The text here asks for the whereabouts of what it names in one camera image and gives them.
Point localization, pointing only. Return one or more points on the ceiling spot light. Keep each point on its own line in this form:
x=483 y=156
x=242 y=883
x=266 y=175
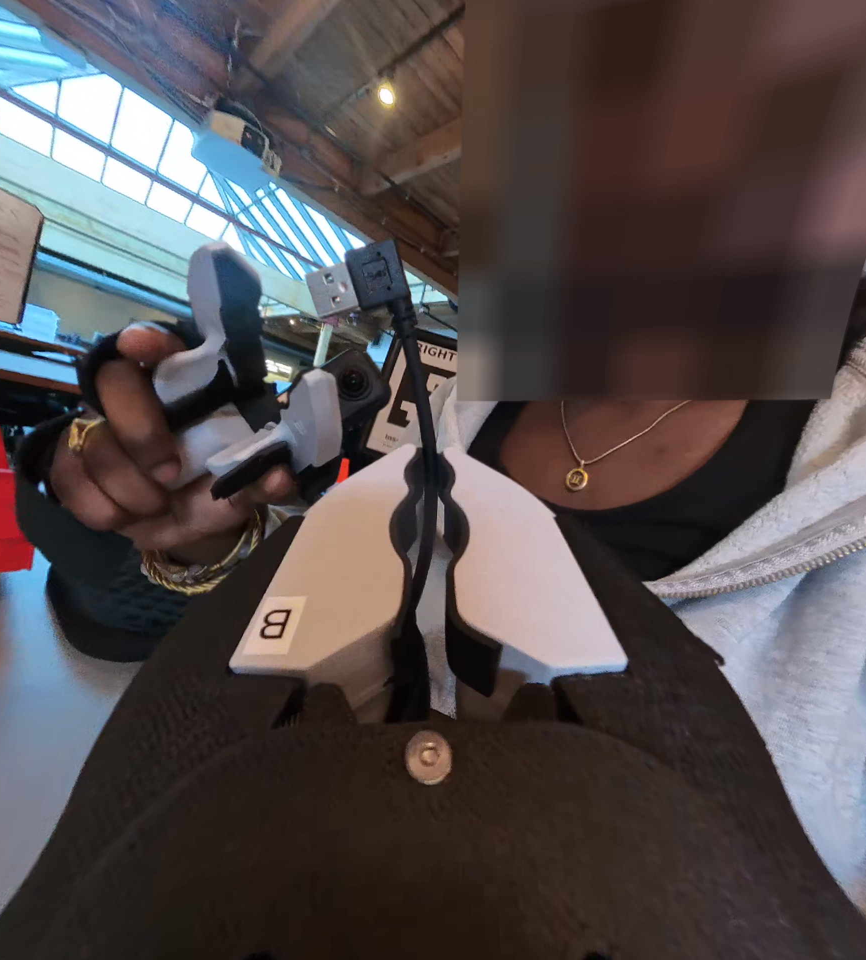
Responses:
x=386 y=94

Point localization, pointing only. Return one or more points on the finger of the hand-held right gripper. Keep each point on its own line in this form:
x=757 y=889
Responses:
x=208 y=292
x=317 y=420

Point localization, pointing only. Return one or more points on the white ceiling projector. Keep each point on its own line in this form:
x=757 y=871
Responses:
x=230 y=150

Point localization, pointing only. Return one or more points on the black shirt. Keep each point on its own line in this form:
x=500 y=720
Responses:
x=703 y=517

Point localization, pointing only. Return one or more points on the glass skylight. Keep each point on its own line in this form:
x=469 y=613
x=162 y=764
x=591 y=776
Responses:
x=88 y=127

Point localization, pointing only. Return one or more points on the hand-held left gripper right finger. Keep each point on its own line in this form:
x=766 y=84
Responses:
x=538 y=592

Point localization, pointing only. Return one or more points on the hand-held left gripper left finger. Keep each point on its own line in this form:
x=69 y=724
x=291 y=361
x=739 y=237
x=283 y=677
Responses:
x=320 y=585

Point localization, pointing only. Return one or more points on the person's right hand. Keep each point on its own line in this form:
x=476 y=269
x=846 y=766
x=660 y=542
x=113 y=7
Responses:
x=118 y=480

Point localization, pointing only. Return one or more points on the black honeycomb pad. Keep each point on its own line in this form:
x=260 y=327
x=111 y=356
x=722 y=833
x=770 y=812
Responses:
x=103 y=615

